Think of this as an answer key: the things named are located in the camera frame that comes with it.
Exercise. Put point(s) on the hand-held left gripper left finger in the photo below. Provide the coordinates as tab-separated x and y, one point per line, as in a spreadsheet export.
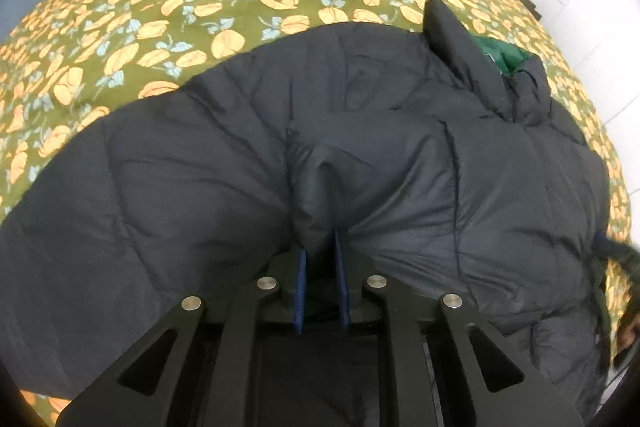
300	289

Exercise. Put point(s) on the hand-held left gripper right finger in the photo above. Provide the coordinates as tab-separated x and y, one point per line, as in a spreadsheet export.
342	279

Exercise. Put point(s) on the black puffer jacket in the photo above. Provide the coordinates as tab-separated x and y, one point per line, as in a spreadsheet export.
210	187

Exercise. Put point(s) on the green floral blanket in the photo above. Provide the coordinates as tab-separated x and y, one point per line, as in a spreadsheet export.
200	7

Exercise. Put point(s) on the dark wooden nightstand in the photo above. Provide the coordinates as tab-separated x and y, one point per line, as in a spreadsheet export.
529	4

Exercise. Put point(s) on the white wardrobe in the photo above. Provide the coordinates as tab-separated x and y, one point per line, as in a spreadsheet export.
590	32

